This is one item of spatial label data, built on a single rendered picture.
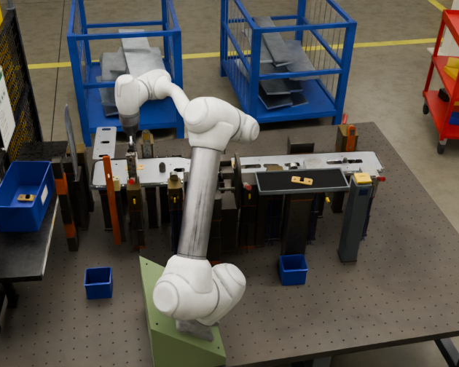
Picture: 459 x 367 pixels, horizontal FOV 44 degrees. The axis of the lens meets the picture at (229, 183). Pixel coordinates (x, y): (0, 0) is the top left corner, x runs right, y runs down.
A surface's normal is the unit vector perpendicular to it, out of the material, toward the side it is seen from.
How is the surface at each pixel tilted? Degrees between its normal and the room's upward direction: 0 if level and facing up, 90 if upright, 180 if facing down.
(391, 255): 0
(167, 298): 60
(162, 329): 42
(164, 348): 90
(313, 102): 0
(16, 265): 0
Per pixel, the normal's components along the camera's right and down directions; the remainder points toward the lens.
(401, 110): 0.02, -0.79
